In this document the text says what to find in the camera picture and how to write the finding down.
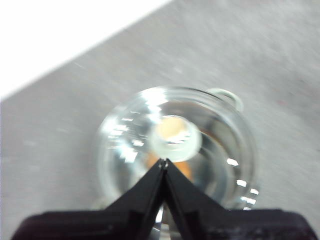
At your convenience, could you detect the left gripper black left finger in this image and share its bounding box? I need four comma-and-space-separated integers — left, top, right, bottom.
12, 158, 166, 240

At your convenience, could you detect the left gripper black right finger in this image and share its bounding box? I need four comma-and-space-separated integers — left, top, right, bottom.
164, 157, 316, 240

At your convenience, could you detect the pale green electric cooking pot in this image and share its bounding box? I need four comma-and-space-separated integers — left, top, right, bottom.
91, 87, 261, 240

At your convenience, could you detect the glass lid with green knob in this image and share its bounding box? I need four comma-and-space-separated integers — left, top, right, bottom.
96, 85, 260, 217

